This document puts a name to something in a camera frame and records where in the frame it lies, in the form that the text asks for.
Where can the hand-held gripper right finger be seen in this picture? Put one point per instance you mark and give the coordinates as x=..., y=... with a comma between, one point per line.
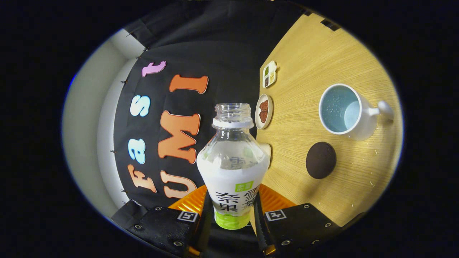
x=260, y=229

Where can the wooden table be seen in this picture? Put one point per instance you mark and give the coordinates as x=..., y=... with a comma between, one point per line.
x=304, y=53

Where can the round plate with red food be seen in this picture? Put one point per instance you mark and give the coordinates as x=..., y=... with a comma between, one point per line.
x=264, y=111

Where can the white toaster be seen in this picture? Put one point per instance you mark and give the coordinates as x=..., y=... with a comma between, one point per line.
x=267, y=152

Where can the black backdrop cloth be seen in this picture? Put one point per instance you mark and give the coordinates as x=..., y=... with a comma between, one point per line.
x=222, y=71

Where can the dark brown round coaster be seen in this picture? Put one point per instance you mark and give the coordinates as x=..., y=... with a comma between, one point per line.
x=321, y=160

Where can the white cup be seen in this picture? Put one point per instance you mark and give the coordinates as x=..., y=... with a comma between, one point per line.
x=337, y=107

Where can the clear juice bottle white label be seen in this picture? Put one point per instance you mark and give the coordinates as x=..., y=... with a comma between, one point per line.
x=233, y=179

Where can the white divided dish with grains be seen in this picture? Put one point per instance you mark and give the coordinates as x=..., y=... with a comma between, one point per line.
x=269, y=74

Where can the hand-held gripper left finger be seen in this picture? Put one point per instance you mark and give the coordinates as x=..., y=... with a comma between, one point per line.
x=203, y=233

